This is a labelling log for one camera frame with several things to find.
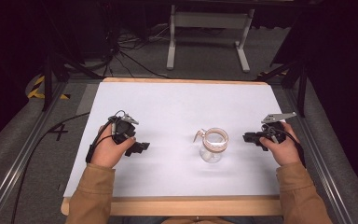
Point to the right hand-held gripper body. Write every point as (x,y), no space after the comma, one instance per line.
(275,126)

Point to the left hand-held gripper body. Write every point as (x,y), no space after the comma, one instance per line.
(122,129)

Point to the person's left hand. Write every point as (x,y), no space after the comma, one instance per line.
(108,151)

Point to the person's right hand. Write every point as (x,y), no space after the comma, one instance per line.
(282,151)

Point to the glass carafe with wooden collar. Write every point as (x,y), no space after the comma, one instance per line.
(213,144)

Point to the black tripod stand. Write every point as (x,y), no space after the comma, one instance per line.
(298,81)
(52,68)

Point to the white table mat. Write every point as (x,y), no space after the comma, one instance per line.
(180,105)

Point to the aluminium rail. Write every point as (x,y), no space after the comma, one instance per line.
(21,158)
(318,149)

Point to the white metal stand frame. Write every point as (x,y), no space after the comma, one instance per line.
(209,20)

